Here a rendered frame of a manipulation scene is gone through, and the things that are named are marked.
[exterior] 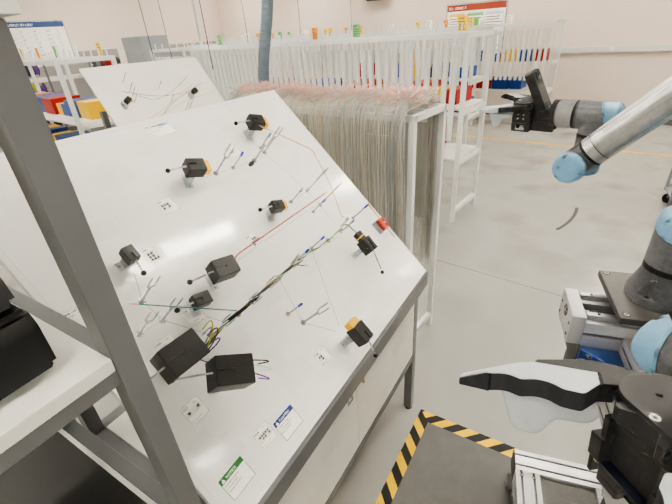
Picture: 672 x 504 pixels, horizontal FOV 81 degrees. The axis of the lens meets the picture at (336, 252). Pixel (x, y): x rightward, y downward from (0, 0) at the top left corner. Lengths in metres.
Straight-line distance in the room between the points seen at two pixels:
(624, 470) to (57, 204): 0.54
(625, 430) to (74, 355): 0.58
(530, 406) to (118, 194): 1.10
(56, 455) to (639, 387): 0.94
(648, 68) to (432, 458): 8.05
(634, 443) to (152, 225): 1.10
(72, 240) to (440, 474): 1.89
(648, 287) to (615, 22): 8.15
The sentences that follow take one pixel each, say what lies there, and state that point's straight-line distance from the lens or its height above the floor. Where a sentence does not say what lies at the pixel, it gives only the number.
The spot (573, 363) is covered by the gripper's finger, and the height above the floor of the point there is 1.58.
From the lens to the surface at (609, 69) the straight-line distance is 9.22.
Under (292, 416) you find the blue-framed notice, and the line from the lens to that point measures 1.14.
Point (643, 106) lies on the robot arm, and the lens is 1.13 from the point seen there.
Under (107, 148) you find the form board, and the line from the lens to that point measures 1.32.
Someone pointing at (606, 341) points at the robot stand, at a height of 1.05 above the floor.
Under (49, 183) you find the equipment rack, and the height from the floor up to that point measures 1.69.
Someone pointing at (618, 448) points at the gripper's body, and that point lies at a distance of 0.35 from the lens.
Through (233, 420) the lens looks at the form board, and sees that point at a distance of 1.07.
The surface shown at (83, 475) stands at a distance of 0.95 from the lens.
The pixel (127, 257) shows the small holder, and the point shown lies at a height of 1.36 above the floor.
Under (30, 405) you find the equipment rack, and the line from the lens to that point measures 0.58.
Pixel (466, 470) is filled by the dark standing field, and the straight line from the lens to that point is 2.16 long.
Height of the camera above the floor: 1.80
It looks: 29 degrees down
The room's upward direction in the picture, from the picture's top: 4 degrees counter-clockwise
